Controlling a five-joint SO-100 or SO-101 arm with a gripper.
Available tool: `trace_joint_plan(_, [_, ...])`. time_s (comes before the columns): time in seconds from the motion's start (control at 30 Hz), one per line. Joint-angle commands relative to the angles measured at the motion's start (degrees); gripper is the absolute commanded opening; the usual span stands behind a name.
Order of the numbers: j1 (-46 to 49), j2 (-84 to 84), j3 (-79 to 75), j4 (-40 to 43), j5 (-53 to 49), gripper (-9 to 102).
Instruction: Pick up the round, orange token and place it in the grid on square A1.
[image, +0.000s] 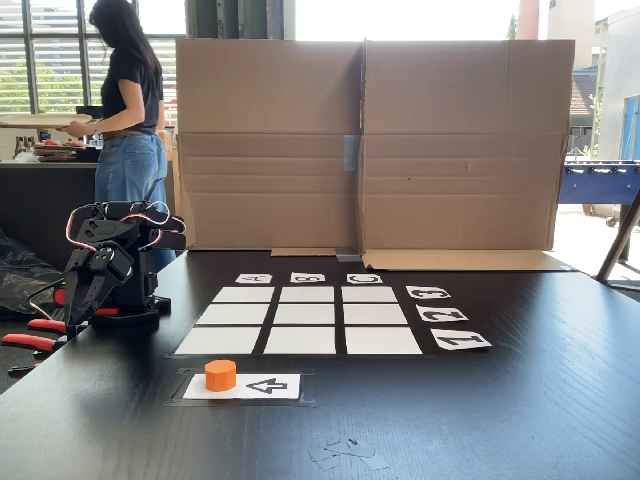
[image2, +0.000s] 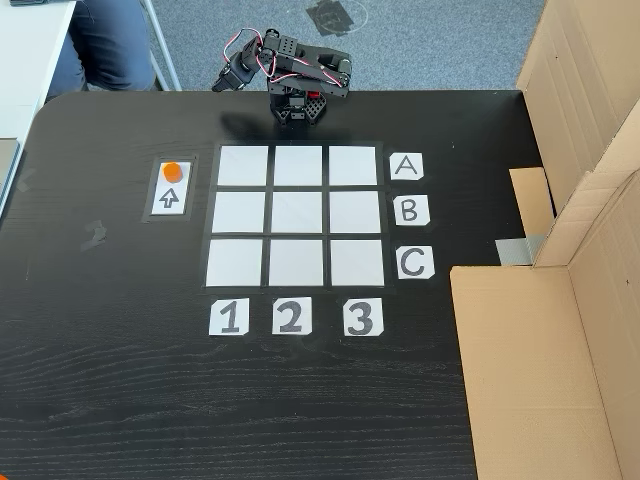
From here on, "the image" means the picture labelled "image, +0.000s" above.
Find white arrow paper sheet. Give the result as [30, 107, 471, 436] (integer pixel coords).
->
[181, 372, 303, 402]

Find black red clamp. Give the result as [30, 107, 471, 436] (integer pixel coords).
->
[0, 287, 122, 377]

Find round orange token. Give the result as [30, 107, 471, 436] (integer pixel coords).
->
[204, 359, 238, 393]

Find red white servo cable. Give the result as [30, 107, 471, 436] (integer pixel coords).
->
[65, 200, 187, 252]

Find blue foosball table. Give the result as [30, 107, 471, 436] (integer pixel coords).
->
[557, 158, 640, 229]

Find paper sheet number 2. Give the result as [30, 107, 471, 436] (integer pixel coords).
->
[415, 305, 470, 323]

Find clear tape scraps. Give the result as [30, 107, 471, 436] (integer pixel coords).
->
[307, 437, 392, 472]

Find large brown cardboard box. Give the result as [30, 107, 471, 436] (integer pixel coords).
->
[174, 38, 366, 259]
[359, 38, 577, 273]

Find person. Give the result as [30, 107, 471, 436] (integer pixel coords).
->
[55, 0, 177, 274]

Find black counter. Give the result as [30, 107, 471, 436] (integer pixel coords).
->
[0, 159, 101, 271]

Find black crumpled bag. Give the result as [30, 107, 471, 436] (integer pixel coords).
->
[0, 227, 65, 321]

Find flat pale cardboard tray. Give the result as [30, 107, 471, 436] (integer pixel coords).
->
[0, 112, 95, 129]

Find white nine-square grid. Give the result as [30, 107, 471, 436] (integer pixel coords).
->
[172, 284, 425, 357]

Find paper sheet number 3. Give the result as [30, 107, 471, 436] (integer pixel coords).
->
[405, 285, 451, 301]

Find slanted metal table leg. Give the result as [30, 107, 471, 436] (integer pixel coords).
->
[595, 191, 640, 301]

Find paper sheet number 1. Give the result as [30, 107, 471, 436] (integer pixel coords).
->
[429, 328, 493, 352]

